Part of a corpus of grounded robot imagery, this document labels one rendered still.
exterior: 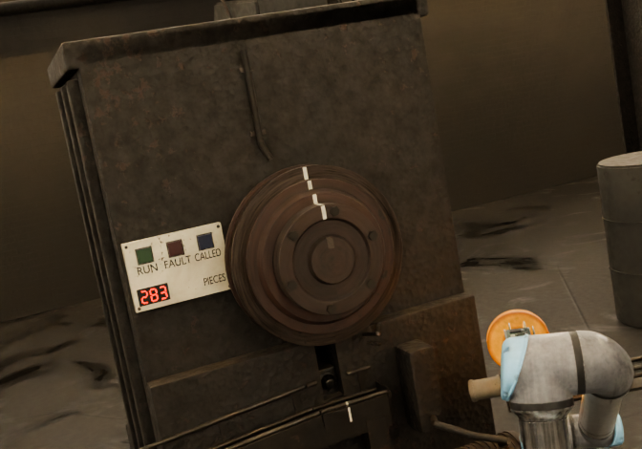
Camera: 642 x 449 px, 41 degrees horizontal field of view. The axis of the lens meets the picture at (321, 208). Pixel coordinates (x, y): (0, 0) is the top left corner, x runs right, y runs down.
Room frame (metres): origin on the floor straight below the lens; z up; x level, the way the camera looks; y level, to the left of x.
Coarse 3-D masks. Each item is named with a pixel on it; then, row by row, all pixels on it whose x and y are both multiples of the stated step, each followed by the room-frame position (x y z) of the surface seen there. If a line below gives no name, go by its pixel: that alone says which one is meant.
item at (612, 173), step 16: (608, 160) 4.61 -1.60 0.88; (624, 160) 4.50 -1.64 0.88; (640, 160) 4.39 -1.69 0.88; (608, 176) 4.41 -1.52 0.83; (624, 176) 4.32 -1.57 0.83; (640, 176) 4.26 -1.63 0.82; (608, 192) 4.43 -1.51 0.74; (624, 192) 4.33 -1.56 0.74; (640, 192) 4.26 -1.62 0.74; (608, 208) 4.45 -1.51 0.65; (624, 208) 4.34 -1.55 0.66; (640, 208) 4.27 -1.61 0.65; (608, 224) 4.48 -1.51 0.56; (624, 224) 4.35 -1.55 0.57; (640, 224) 4.28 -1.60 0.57; (608, 240) 4.52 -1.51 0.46; (624, 240) 4.36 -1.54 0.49; (640, 240) 4.28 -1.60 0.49; (624, 256) 4.37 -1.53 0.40; (640, 256) 4.29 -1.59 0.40; (624, 272) 4.39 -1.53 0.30; (640, 272) 4.30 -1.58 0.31; (624, 288) 4.40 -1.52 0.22; (640, 288) 4.31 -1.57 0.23; (624, 304) 4.42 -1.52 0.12; (640, 304) 4.32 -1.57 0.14; (624, 320) 4.44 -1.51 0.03; (640, 320) 4.33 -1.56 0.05
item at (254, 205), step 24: (312, 168) 2.16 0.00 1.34; (336, 168) 2.18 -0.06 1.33; (264, 192) 2.11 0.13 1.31; (240, 216) 2.14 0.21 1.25; (240, 240) 2.08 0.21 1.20; (240, 264) 2.08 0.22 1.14; (240, 288) 2.08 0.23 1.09; (264, 312) 2.09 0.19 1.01; (288, 336) 2.11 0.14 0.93; (312, 336) 2.13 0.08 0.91; (336, 336) 2.15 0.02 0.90
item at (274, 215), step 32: (288, 192) 2.11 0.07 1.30; (320, 192) 2.12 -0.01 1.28; (352, 192) 2.17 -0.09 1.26; (256, 224) 2.08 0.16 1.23; (384, 224) 2.20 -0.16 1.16; (256, 256) 2.08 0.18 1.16; (384, 256) 2.17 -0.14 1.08; (256, 288) 2.07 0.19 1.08; (384, 288) 2.19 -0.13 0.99; (288, 320) 2.09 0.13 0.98; (320, 320) 2.10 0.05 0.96; (352, 320) 2.15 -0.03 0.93
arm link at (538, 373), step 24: (528, 336) 1.52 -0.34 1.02; (552, 336) 1.51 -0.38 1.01; (576, 336) 1.49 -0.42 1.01; (504, 360) 1.49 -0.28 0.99; (528, 360) 1.48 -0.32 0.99; (552, 360) 1.47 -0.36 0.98; (576, 360) 1.46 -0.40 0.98; (504, 384) 1.48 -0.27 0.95; (528, 384) 1.47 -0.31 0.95; (552, 384) 1.46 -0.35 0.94; (576, 384) 1.46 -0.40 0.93; (528, 408) 1.46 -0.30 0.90; (552, 408) 1.45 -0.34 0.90; (528, 432) 1.47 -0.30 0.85; (552, 432) 1.45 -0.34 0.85
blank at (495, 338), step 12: (504, 312) 2.08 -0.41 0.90; (516, 312) 2.06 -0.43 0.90; (528, 312) 2.06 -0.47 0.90; (492, 324) 2.07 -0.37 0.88; (504, 324) 2.06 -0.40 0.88; (516, 324) 2.06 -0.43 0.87; (528, 324) 2.05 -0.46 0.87; (540, 324) 2.05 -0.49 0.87; (492, 336) 2.07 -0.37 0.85; (492, 348) 2.07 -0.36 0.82
